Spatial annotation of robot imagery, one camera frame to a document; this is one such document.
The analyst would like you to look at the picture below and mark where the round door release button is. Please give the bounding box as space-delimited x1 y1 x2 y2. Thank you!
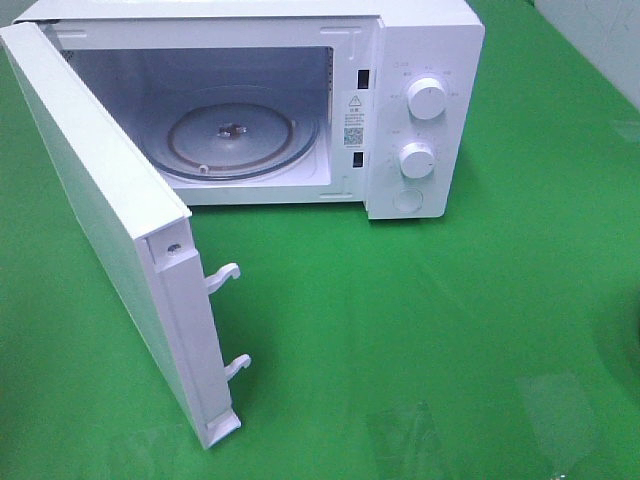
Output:
393 188 423 213

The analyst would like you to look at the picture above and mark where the white microwave knob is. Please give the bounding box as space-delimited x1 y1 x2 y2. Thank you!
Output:
407 77 447 120
398 142 436 179

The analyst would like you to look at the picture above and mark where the white microwave door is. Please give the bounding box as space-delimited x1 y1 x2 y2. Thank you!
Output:
1 22 251 447

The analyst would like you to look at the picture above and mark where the glass microwave turntable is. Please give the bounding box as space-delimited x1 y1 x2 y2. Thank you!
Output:
139 86 324 182

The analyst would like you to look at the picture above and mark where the white microwave oven body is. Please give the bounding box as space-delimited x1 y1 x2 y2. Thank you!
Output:
9 1 485 219

